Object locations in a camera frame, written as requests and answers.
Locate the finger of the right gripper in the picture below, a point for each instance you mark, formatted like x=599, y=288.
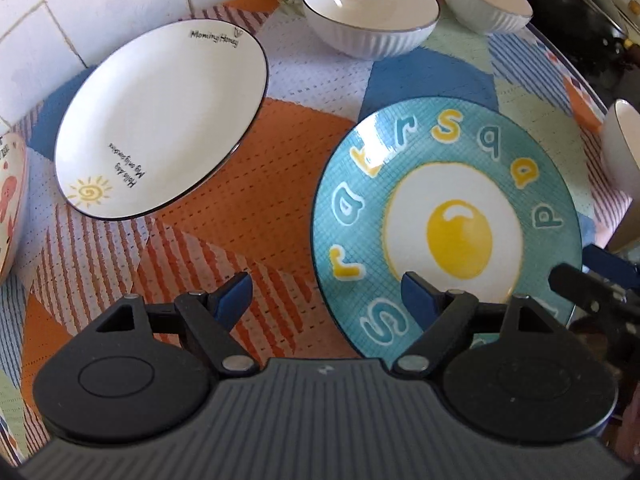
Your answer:
x=611, y=267
x=610, y=301

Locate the white oval plate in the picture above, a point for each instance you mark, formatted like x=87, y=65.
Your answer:
x=158, y=117

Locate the black wok with lid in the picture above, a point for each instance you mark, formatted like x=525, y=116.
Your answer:
x=593, y=36

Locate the small white bowl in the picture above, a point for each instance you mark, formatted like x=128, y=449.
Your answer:
x=620, y=147

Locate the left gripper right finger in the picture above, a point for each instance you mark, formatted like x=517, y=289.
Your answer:
x=445, y=318

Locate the white ribbed bowl by bottles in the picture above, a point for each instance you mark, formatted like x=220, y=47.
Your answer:
x=487, y=17

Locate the large white ribbed bowl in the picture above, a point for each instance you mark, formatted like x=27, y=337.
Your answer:
x=372, y=29

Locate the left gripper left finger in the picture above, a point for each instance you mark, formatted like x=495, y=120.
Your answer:
x=208, y=319

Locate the blue egg plate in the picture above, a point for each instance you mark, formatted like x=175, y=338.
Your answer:
x=450, y=190

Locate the pink rabbit bowl plate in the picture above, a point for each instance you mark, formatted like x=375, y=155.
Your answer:
x=14, y=185

